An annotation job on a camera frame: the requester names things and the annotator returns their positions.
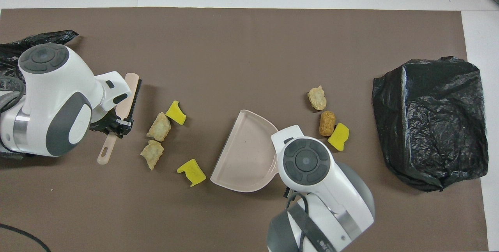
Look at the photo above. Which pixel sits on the brown foam chunk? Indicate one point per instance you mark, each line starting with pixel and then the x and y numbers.
pixel 327 123

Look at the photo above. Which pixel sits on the yellow sponge piece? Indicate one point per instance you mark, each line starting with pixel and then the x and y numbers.
pixel 191 172
pixel 339 137
pixel 176 114

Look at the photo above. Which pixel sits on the croissant piece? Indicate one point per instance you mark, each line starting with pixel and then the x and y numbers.
pixel 159 127

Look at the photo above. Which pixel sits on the beige foam chunk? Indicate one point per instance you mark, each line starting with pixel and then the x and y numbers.
pixel 152 153
pixel 317 99

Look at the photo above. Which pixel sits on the beige brush with black bristles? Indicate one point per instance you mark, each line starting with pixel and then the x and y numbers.
pixel 130 96

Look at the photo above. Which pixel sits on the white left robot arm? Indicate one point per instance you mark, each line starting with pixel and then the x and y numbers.
pixel 50 100

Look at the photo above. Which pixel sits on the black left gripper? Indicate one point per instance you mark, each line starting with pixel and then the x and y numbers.
pixel 112 122

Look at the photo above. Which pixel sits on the brown paper table mat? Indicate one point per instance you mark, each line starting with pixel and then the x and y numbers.
pixel 234 49

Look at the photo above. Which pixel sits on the black plastic trash bag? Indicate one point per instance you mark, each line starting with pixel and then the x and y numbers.
pixel 421 135
pixel 39 39

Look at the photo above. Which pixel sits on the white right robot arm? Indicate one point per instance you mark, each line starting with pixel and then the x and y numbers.
pixel 335 197

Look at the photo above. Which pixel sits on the beige plastic dustpan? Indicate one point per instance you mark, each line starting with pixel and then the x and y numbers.
pixel 241 154

